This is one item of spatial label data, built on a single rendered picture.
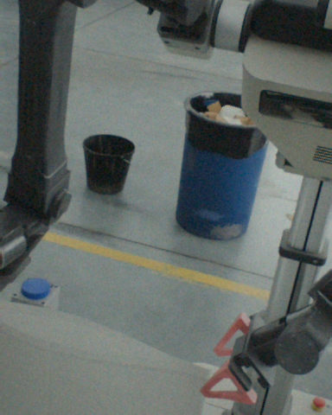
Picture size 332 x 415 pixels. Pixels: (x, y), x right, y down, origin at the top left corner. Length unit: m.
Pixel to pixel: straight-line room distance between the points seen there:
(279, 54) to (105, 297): 1.86
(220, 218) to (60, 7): 2.64
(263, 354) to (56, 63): 0.48
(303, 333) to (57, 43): 0.45
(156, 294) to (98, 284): 0.26
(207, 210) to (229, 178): 0.21
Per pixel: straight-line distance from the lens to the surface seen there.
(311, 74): 1.15
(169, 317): 2.77
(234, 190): 3.21
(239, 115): 3.36
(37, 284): 1.43
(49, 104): 0.79
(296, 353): 0.85
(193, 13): 1.04
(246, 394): 0.93
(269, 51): 1.17
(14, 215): 0.93
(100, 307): 2.78
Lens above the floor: 1.69
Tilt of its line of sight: 27 degrees down
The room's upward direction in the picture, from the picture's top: 8 degrees clockwise
